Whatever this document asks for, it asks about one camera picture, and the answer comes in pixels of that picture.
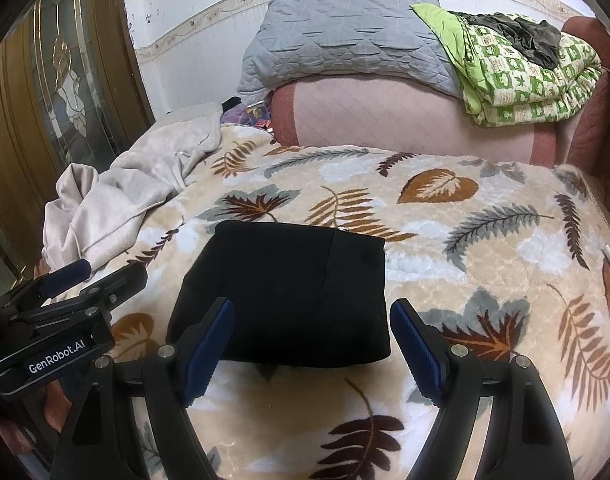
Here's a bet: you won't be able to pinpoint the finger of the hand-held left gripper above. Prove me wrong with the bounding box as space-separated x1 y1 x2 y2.
22 262 150 331
0 259 92 328

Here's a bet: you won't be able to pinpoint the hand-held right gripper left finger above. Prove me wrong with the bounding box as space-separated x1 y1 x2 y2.
50 297 236 480

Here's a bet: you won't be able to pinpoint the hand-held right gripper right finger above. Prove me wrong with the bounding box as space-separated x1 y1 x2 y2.
389 298 576 480

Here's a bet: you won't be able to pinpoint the black pants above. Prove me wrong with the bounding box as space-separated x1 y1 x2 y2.
166 220 392 367

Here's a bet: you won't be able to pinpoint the person's left hand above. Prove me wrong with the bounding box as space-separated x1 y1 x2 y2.
0 387 68 453

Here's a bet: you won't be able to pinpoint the beige plush cloth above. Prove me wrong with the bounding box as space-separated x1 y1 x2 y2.
41 114 223 276

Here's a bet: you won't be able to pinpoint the leaf print blanket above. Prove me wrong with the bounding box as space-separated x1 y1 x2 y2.
35 125 610 480

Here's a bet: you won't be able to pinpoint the wooden door with glass pane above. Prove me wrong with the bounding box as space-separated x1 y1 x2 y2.
0 0 156 281

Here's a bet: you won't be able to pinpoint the colourful printed cloth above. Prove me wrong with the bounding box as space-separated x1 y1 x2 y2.
220 102 277 133

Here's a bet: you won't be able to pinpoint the green patterned quilt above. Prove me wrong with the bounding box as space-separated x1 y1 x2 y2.
410 2 603 127

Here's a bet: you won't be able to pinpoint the grey quilted blanket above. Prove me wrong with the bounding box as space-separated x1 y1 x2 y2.
236 0 466 106

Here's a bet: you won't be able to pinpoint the dark grey garment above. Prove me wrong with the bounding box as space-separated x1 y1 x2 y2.
455 10 563 68

